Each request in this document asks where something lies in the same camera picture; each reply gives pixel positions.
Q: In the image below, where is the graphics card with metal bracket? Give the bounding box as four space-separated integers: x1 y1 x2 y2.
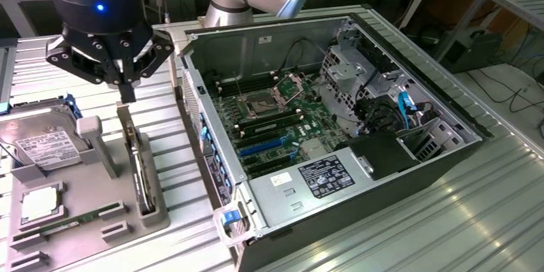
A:
115 101 158 217

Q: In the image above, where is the black RAM slot bank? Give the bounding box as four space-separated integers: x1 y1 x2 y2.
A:
234 110 304 141
215 73 280 97

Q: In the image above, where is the blue expansion slot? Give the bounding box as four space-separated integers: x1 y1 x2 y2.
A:
236 139 287 157

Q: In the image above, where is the blue disk carrier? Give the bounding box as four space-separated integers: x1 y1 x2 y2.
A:
0 92 86 124

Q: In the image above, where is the thin locking lever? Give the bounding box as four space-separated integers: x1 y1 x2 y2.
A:
231 70 248 101

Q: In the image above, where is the hard disk with white label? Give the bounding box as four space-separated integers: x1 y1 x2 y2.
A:
0 106 84 171

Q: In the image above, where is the CPU socket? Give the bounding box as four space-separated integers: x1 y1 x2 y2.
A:
240 91 287 117

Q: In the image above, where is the metal socket cover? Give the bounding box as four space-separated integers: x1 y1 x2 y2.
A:
271 72 312 101

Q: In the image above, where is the grey parts rack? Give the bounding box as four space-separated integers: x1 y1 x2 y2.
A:
6 115 172 272

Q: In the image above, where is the silver CPU chip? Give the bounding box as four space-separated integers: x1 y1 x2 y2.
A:
20 187 60 220

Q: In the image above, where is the green motherboard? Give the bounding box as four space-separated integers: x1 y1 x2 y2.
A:
203 71 355 181

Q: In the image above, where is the silver metal disk bay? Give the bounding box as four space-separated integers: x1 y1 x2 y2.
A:
318 44 384 120

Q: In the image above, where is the silver chipset heat sink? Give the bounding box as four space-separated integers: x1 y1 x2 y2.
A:
300 140 328 158

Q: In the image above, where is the green RAM stick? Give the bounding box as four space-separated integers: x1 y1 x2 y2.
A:
19 210 123 238

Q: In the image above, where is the silver power supply with label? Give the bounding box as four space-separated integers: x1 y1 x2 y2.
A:
248 152 375 233

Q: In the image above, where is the blue case latch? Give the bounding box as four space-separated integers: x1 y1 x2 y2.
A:
219 210 244 225

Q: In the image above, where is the black plastic shroud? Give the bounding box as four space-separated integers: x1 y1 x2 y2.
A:
334 131 422 181

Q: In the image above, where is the open black PC case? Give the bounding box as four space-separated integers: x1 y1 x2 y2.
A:
172 12 495 272

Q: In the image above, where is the black box on floor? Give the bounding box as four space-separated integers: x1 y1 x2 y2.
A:
440 29 506 74

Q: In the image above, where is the metal slat side table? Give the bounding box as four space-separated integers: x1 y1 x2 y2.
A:
462 0 544 50

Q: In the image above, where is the long black wire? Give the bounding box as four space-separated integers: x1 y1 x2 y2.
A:
283 38 330 74

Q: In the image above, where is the black wire bundle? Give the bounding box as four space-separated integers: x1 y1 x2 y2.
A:
355 95 403 134

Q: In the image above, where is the blue SATA wire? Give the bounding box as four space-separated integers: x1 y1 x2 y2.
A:
398 91 416 132

